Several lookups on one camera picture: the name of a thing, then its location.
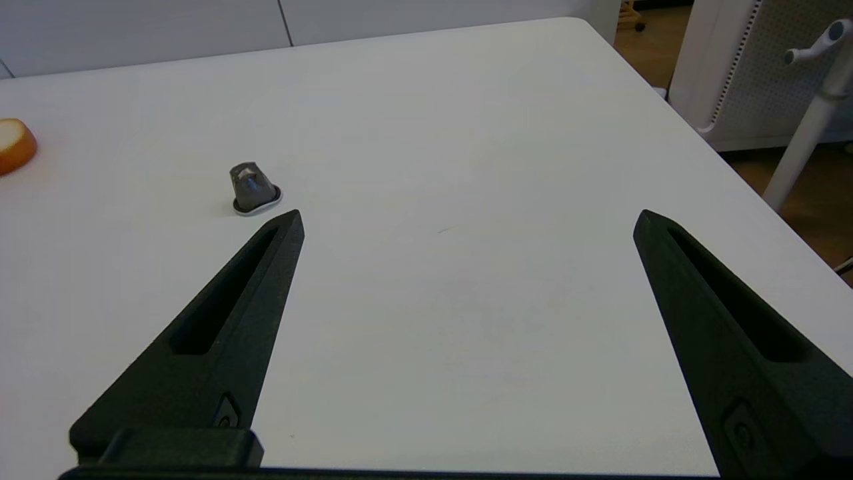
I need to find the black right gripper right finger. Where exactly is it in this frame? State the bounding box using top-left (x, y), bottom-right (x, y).
top-left (633, 209), bottom-right (853, 480)

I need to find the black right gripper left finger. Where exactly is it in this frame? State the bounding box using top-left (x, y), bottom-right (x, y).
top-left (69, 209), bottom-right (306, 467)

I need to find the dented grey coffee capsule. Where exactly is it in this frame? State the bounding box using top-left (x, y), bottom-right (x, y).
top-left (229, 161), bottom-right (283, 217)

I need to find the white side table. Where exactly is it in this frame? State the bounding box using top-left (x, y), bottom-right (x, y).
top-left (763, 63), bottom-right (853, 214)

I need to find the white bread slice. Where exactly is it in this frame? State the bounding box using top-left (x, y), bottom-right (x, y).
top-left (0, 119), bottom-right (38, 177)

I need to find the wooden furniture leg with caster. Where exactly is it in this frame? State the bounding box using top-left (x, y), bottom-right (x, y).
top-left (616, 0), bottom-right (647, 33)

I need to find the grey table crank handle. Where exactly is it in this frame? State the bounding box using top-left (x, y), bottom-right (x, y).
top-left (783, 19), bottom-right (853, 66)

